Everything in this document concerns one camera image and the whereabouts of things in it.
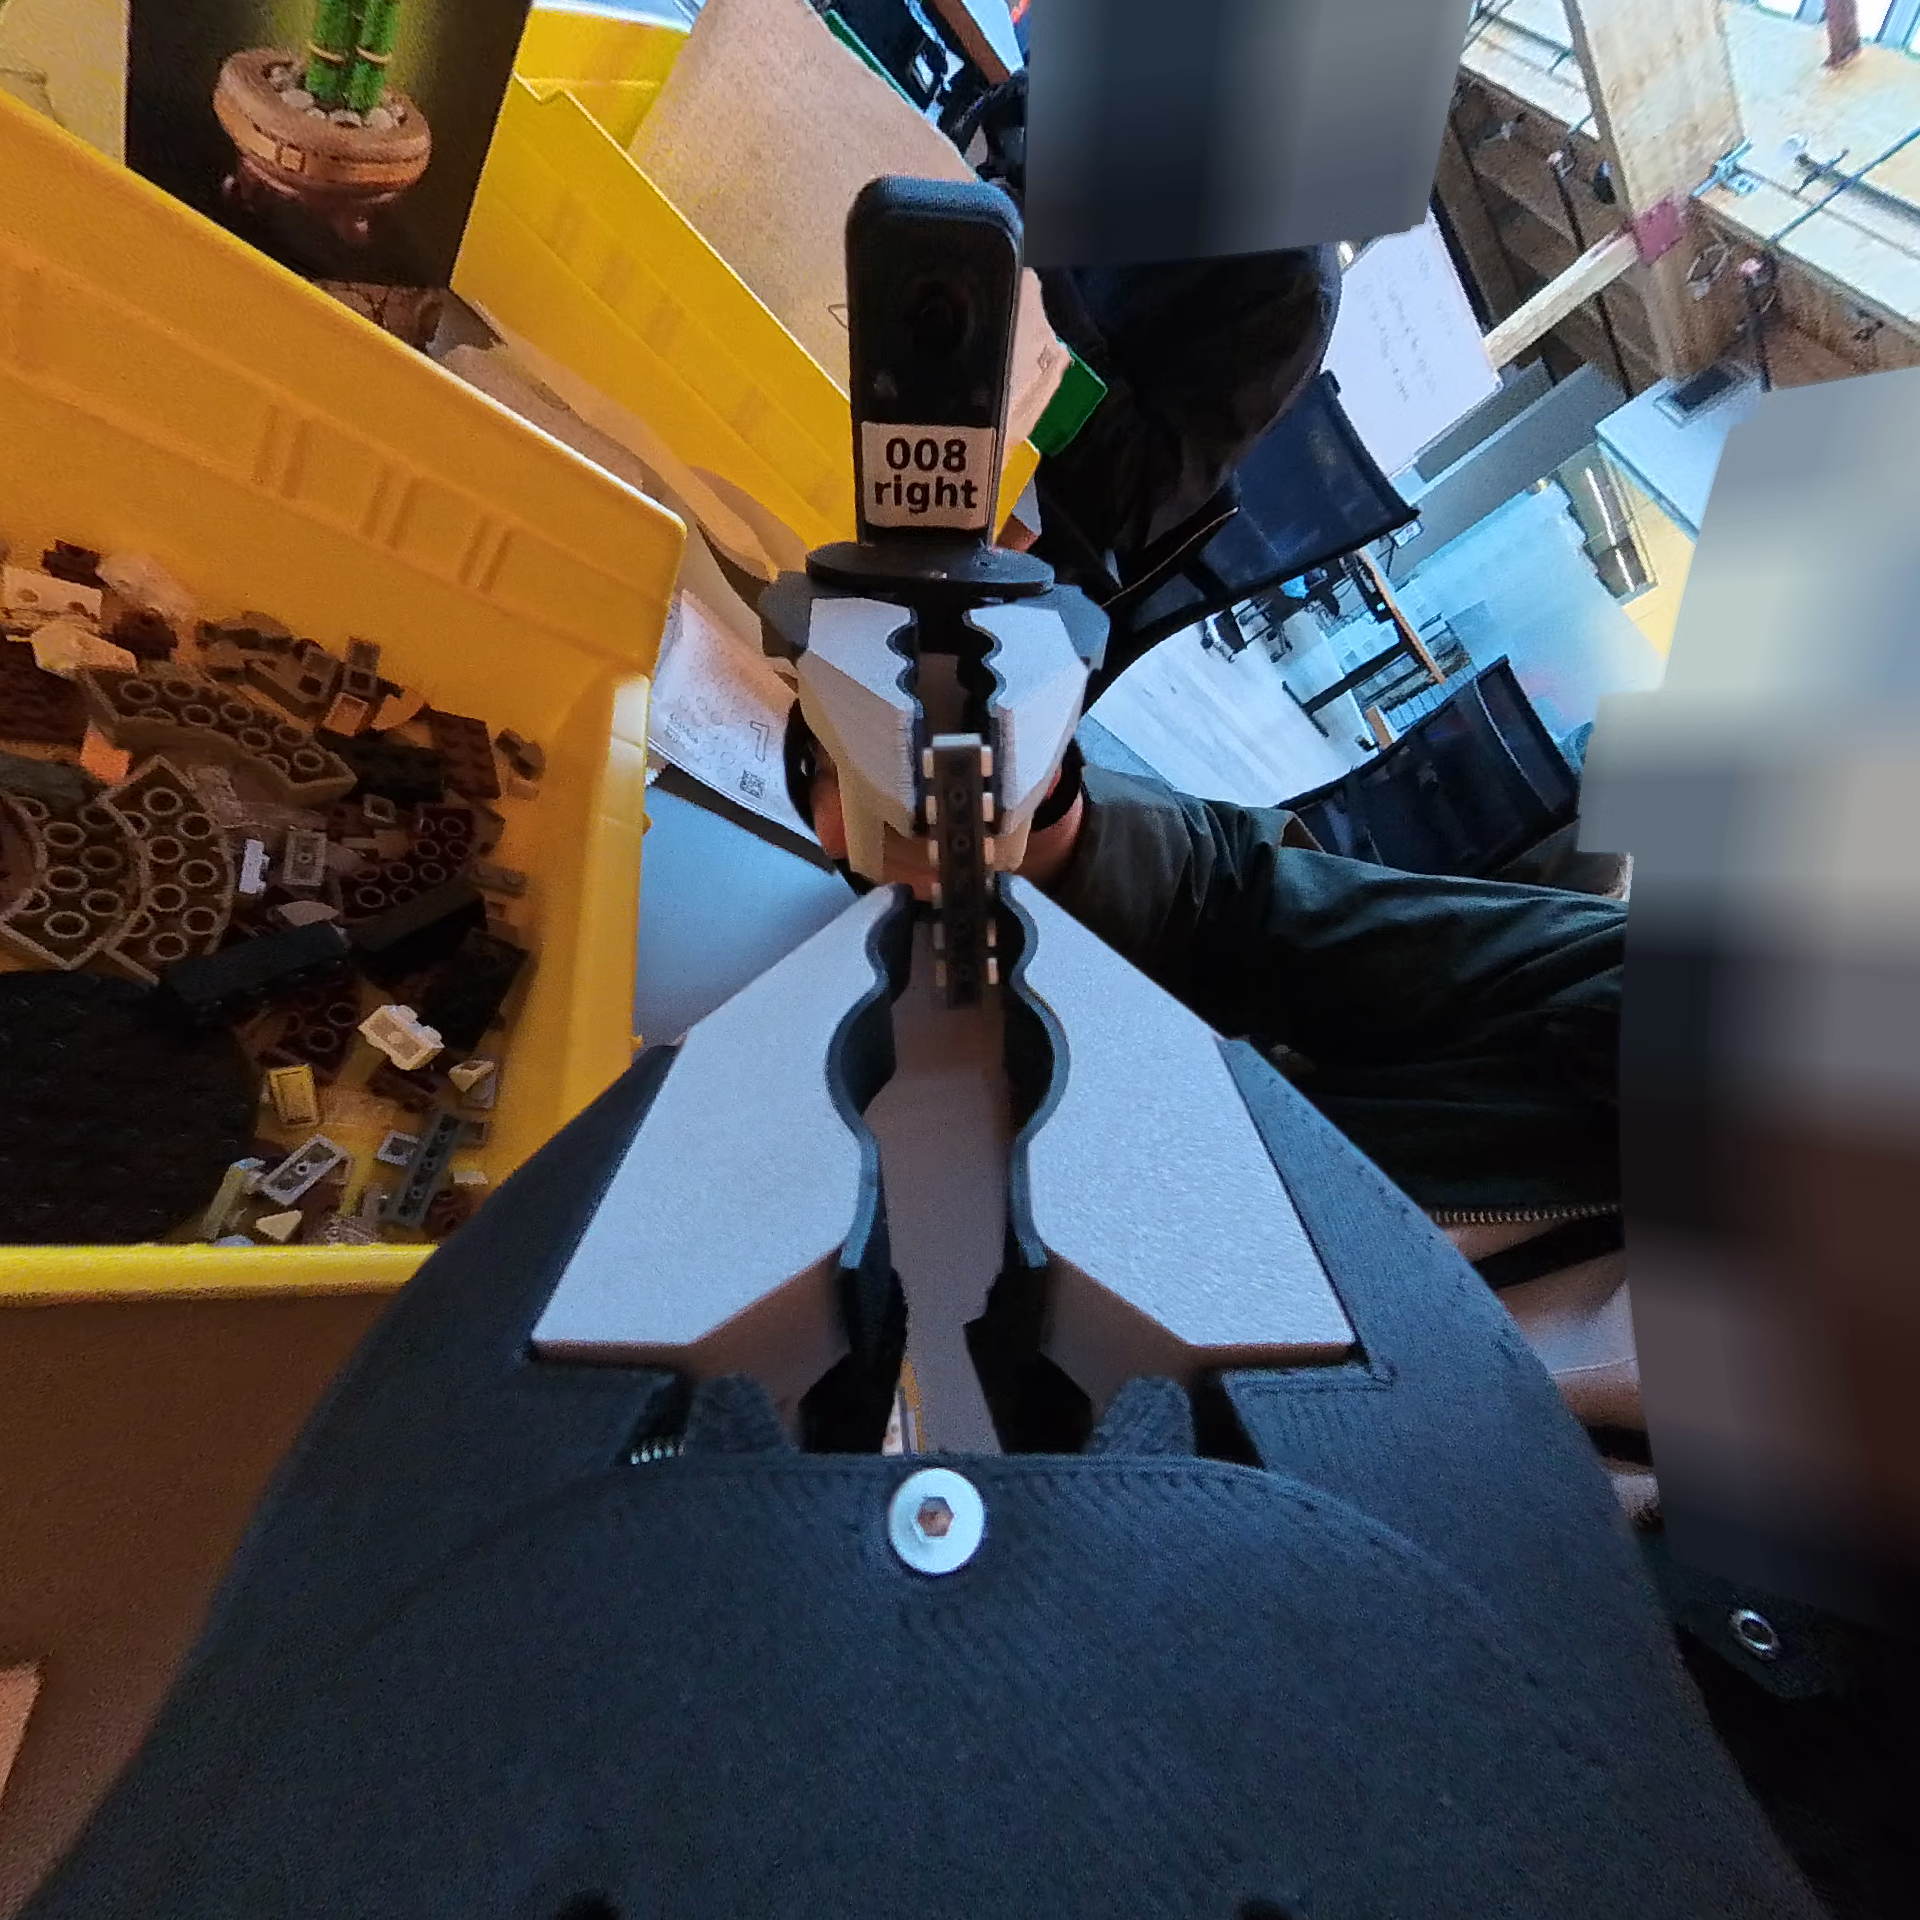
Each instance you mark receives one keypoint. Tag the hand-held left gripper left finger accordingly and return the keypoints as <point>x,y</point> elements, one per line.
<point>722,1185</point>

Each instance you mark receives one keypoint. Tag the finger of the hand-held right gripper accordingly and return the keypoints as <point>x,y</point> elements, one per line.
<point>1037,692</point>
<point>856,705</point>

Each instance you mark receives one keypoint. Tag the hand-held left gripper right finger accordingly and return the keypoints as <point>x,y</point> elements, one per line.
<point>1172,1185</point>

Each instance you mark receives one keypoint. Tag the white and tan brick strip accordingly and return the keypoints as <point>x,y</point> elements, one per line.
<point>962,869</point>

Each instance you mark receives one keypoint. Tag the large yellow plastic bin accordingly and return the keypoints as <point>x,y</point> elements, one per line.
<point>301,452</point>

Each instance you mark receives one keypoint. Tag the person's right forearm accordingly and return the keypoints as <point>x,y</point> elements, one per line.
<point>1349,945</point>

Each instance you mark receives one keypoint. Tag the grey desk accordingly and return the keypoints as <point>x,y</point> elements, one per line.
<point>722,932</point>

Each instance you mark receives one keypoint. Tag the person's right hand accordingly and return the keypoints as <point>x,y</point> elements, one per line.
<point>828,832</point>

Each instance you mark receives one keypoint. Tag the white papers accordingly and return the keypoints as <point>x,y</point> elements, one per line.
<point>722,721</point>

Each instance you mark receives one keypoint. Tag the small green box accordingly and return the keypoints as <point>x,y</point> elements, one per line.
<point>1068,406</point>

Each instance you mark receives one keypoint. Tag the tall plywood panel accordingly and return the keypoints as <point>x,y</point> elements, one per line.
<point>781,149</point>

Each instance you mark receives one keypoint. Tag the dark blue fabric chair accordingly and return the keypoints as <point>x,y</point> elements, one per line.
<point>1290,511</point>

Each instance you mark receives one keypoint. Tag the black mesh chair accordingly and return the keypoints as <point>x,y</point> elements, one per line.
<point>1455,780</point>

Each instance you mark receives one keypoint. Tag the white board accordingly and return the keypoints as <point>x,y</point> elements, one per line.
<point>1403,345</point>

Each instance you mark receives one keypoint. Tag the pile of dark toy bricks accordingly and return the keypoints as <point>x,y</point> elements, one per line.
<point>224,839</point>

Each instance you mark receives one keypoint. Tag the black round studded plate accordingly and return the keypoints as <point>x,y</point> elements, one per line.
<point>106,1109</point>

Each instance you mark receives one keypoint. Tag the black panel with green print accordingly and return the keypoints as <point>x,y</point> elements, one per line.
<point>301,135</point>

